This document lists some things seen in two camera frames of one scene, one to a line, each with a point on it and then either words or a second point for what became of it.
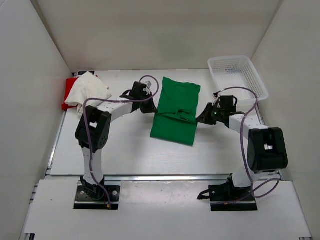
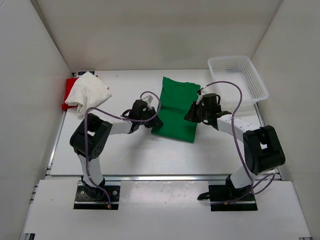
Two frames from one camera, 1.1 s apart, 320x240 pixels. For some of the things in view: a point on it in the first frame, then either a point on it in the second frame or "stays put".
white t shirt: (88, 86) stays put
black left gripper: (151, 108) -> (155, 121)
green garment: (176, 119) stays put
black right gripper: (205, 117) -> (191, 116)
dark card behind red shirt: (81, 73) stays put
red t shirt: (70, 82) stays put
